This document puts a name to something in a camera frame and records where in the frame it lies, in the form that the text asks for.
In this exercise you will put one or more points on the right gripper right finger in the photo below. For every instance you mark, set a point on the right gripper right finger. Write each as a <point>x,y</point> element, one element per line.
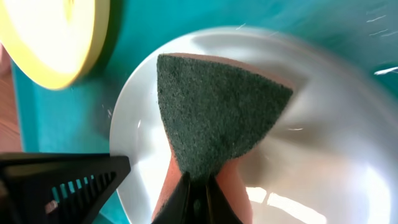
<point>217,208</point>

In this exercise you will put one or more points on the light blue plate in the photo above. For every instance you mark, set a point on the light blue plate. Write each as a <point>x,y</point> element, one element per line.
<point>330,158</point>

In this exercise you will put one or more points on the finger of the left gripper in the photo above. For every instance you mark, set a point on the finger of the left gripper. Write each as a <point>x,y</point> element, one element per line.
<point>58,188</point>

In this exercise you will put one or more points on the yellow-green plate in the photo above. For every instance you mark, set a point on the yellow-green plate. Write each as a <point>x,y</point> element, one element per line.
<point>54,42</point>

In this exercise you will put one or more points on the green sponge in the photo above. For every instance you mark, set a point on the green sponge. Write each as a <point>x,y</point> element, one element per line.
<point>214,111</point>

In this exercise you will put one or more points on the teal plastic tray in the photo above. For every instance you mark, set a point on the teal plastic tray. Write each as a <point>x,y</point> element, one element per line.
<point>362,34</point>

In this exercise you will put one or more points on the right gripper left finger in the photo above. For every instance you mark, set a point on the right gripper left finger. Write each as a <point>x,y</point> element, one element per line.
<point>179,207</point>

